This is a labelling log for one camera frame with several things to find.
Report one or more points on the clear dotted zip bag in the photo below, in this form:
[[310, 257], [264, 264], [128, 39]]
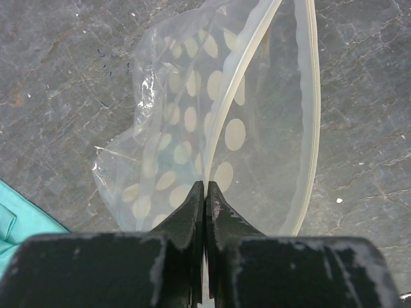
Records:
[[228, 93]]

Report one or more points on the teal cloth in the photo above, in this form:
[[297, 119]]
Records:
[[21, 219]]

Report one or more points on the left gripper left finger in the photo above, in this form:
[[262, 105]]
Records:
[[159, 268]]

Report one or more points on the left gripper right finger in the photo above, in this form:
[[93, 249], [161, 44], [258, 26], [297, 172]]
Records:
[[249, 269]]

